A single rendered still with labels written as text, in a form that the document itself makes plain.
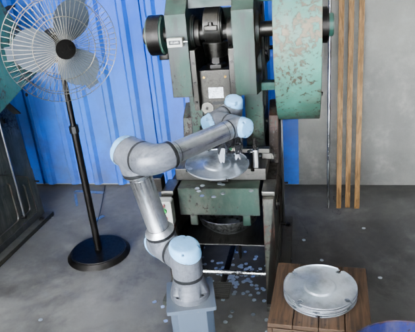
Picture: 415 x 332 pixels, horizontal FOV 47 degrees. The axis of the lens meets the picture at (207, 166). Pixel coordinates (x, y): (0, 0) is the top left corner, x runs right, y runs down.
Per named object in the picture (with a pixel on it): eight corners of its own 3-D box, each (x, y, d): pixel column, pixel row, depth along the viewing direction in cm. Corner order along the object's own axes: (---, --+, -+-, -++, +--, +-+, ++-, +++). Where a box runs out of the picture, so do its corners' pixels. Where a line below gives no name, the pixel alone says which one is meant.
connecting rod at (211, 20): (227, 85, 217) (222, 7, 204) (201, 86, 219) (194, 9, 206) (234, 75, 236) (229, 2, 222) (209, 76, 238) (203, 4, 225)
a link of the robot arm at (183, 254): (184, 286, 172) (180, 255, 167) (163, 271, 182) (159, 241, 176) (209, 272, 179) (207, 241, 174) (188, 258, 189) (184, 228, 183)
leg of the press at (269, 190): (289, 313, 235) (285, 142, 200) (265, 311, 237) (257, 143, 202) (292, 220, 318) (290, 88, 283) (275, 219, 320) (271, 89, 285)
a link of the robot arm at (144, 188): (168, 273, 182) (124, 151, 155) (147, 258, 192) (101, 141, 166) (192, 255, 188) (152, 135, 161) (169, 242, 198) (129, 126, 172)
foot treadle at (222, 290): (229, 306, 226) (228, 297, 224) (209, 305, 228) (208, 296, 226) (244, 240, 279) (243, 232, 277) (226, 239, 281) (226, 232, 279)
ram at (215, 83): (232, 130, 223) (228, 68, 211) (201, 131, 226) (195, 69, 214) (237, 119, 238) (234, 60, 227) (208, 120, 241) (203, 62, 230)
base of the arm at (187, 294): (211, 304, 177) (209, 282, 173) (170, 309, 176) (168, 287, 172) (208, 280, 191) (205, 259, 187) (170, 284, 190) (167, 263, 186)
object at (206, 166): (179, 155, 225) (179, 154, 224) (237, 145, 231) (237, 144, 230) (193, 185, 200) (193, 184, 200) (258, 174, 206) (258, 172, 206)
